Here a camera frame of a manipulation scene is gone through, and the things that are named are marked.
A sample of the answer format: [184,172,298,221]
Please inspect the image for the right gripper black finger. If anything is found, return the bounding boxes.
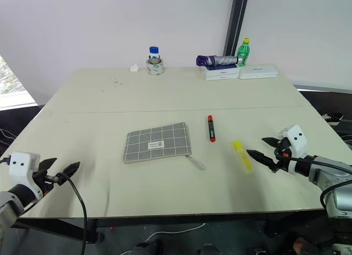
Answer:
[246,149,277,170]
[261,137,282,149]

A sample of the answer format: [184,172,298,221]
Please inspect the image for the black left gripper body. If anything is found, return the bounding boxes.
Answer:
[32,169,70,196]

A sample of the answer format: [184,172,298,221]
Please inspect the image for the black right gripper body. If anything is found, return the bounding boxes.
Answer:
[270,138,293,173]

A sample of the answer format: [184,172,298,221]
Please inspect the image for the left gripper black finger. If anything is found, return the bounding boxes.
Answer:
[56,161,81,182]
[37,157,58,174]

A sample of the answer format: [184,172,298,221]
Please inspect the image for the grey checked pencil pouch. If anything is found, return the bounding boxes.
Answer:
[123,122,207,171]

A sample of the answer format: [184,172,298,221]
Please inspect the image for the yellow highlighter pen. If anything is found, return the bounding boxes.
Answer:
[231,140,254,172]

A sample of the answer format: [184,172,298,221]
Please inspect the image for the red and black marker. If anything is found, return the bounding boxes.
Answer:
[206,115,217,144]

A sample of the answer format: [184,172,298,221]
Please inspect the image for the black shoe with white print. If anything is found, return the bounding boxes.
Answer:
[320,112,345,127]

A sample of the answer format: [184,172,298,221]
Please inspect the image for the plain white flat box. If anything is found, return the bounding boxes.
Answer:
[238,63,277,80]

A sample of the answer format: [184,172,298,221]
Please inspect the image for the white box with blue print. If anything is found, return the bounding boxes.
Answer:
[202,63,241,82]

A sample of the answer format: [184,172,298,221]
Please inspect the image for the green plastic bottle yellow cap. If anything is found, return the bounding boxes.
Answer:
[236,37,252,67]

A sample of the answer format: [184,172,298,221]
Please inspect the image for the folded purple silver umbrella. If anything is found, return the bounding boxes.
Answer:
[196,55,240,67]

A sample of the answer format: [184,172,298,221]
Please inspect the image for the dark rounded shape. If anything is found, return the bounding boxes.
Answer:
[196,243,221,255]
[128,237,163,255]

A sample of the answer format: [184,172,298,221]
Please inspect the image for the white adhesive tape roll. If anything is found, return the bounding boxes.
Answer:
[145,58,165,76]

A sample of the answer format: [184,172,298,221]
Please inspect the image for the small blue-capped white bottle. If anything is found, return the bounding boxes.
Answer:
[148,46,161,63]

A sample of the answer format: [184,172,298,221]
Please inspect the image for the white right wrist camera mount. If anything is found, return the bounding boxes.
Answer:
[277,124,308,160]

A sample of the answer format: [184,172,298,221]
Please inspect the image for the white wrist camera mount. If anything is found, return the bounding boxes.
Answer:
[277,124,308,160]
[8,152,45,198]

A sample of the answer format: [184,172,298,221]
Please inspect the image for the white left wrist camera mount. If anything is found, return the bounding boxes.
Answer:
[8,152,45,198]

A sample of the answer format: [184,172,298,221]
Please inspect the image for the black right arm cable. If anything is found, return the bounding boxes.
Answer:
[285,156,352,212]

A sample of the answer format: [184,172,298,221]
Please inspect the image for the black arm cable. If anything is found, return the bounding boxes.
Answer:
[63,175,89,255]
[285,156,352,212]

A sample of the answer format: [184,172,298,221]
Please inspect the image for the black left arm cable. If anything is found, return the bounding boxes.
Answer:
[63,175,89,255]

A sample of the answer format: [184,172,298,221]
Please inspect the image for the black metal table frame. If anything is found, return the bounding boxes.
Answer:
[12,207,329,245]

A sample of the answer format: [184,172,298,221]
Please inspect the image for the white cable on floor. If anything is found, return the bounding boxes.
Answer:
[142,223,207,241]

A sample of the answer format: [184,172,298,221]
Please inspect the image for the dark vertical window post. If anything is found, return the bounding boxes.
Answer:
[223,0,250,58]

